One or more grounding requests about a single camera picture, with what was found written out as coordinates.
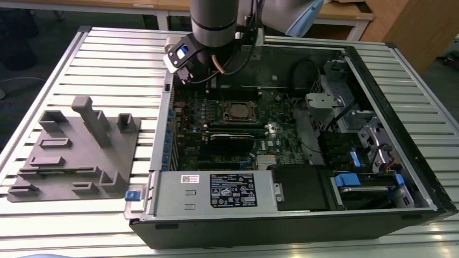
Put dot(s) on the black RAM slot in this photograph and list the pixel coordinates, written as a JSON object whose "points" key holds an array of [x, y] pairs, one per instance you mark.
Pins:
{"points": [[236, 125]]}

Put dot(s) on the silver metal drive cage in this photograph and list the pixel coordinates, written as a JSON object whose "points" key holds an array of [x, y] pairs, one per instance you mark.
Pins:
{"points": [[325, 100]]}

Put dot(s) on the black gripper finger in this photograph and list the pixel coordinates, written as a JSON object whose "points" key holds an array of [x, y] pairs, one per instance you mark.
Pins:
{"points": [[214, 84]]}

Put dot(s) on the silver power supply unit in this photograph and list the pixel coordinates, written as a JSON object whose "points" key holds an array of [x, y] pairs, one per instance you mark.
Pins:
{"points": [[172, 193]]}

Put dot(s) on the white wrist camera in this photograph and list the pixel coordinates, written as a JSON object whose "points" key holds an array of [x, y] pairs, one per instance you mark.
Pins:
{"points": [[179, 56]]}

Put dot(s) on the wooden desk white frame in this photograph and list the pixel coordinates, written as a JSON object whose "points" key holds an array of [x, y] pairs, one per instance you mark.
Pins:
{"points": [[341, 14], [54, 2]]}

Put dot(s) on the small blue disk carrier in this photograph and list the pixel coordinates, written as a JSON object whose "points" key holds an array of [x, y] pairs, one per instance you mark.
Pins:
{"points": [[354, 158]]}

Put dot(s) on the blue case latch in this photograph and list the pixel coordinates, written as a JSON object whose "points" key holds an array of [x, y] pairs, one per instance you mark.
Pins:
{"points": [[132, 194]]}

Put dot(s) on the blue round object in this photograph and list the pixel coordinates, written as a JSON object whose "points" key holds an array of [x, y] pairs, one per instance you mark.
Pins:
{"points": [[47, 256]]}

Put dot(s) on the black chair base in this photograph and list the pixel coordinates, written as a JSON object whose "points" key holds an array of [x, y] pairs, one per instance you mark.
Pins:
{"points": [[453, 57]]}

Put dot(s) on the green motherboard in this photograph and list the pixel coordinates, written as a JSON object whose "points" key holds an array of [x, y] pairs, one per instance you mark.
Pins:
{"points": [[283, 134]]}

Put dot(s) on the wooden cabinet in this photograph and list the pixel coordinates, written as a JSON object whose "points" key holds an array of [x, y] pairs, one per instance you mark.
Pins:
{"points": [[413, 24]]}

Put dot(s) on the black open PC case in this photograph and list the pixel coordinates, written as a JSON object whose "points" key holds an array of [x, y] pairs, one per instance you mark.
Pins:
{"points": [[251, 233]]}

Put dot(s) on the black plastic shroud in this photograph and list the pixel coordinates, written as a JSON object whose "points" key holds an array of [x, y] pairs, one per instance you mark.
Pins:
{"points": [[300, 188]]}

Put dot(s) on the black disk bay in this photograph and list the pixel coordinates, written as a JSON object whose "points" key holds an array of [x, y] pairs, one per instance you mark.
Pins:
{"points": [[337, 145]]}

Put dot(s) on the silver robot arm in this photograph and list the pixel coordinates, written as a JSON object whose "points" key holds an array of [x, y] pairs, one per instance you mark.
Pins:
{"points": [[214, 21]]}

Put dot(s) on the small silver heatsink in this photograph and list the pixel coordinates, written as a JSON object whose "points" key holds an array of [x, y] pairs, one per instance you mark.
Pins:
{"points": [[267, 159]]}

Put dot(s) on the black graphics card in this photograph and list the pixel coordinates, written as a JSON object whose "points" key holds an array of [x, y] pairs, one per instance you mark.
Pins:
{"points": [[232, 146]]}

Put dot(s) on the gray parts rack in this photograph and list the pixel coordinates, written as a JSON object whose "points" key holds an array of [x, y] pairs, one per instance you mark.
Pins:
{"points": [[82, 161]]}

